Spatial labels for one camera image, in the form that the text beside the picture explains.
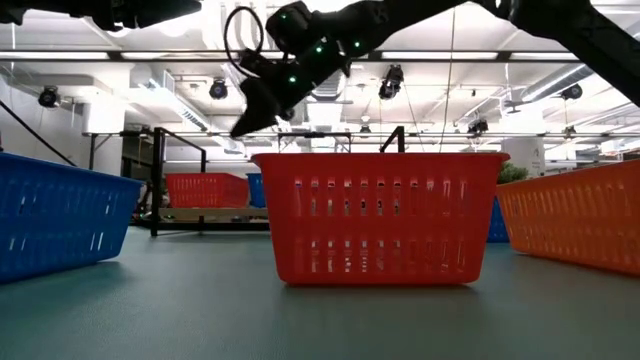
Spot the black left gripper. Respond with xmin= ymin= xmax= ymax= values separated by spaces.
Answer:
xmin=92 ymin=0 xmax=203 ymax=32

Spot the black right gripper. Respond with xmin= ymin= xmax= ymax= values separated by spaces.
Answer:
xmin=229 ymin=48 xmax=352 ymax=139

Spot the blue plastic basket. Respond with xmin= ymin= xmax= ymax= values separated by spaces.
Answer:
xmin=487 ymin=195 xmax=511 ymax=245
xmin=0 ymin=152 xmax=145 ymax=285
xmin=246 ymin=172 xmax=269 ymax=209

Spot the red plastic basket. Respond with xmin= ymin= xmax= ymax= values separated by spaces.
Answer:
xmin=164 ymin=172 xmax=250 ymax=209
xmin=250 ymin=152 xmax=511 ymax=287

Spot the orange plastic basket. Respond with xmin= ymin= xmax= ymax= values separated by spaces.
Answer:
xmin=496 ymin=158 xmax=640 ymax=278

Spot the green table mat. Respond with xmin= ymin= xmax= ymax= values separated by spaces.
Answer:
xmin=0 ymin=224 xmax=640 ymax=360

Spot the black overhead light beam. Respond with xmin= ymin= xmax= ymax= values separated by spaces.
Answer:
xmin=0 ymin=48 xmax=640 ymax=65

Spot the green potted plant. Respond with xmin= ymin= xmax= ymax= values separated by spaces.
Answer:
xmin=497 ymin=160 xmax=530 ymax=185

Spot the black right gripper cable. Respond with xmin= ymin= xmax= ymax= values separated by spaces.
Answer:
xmin=223 ymin=5 xmax=266 ymax=80

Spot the white ventilation duct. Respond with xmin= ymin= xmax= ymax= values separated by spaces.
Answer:
xmin=124 ymin=69 xmax=246 ymax=154

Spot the wooden shelf with black frame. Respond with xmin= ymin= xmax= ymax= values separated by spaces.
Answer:
xmin=149 ymin=125 xmax=407 ymax=238

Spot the silver ventilation duct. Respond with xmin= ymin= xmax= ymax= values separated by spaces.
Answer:
xmin=519 ymin=63 xmax=596 ymax=104

